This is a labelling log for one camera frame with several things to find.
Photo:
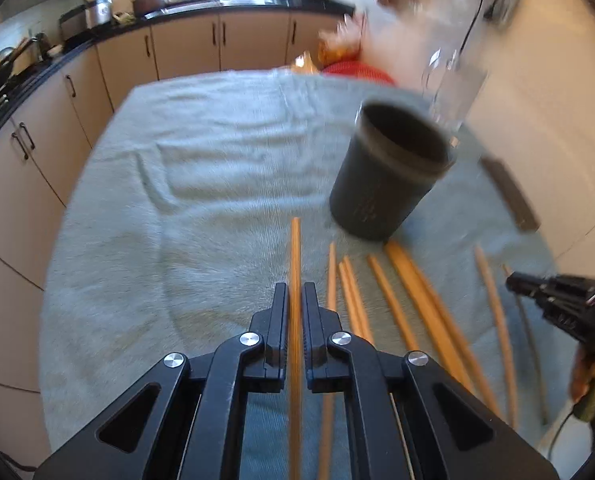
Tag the grey-green table cloth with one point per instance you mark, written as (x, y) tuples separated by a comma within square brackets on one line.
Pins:
[(151, 429)]

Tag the beige kitchen cabinets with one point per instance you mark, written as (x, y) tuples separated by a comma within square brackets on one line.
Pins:
[(102, 110)]

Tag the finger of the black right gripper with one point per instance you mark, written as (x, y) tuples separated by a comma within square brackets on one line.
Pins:
[(532, 283)]

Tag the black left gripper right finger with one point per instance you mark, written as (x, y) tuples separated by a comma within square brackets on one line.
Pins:
[(315, 342)]

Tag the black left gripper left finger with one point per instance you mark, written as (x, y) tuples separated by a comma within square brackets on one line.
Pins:
[(277, 335)]

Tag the clear glass pitcher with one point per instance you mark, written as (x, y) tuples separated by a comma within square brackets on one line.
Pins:
[(450, 86)]

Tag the brown clay pot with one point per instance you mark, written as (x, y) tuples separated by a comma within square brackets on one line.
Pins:
[(143, 7)]

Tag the dark grey utensil holder cup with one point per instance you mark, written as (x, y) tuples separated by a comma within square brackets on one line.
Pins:
[(395, 157)]

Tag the right hand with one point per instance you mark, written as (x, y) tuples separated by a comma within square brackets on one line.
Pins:
[(582, 385)]

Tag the red plastic basin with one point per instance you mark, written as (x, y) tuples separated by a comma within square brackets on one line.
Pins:
[(359, 70)]

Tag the black smartphone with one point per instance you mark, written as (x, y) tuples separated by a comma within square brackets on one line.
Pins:
[(510, 192)]

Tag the steel rice cooker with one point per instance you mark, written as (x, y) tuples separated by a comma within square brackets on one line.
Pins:
[(98, 13)]

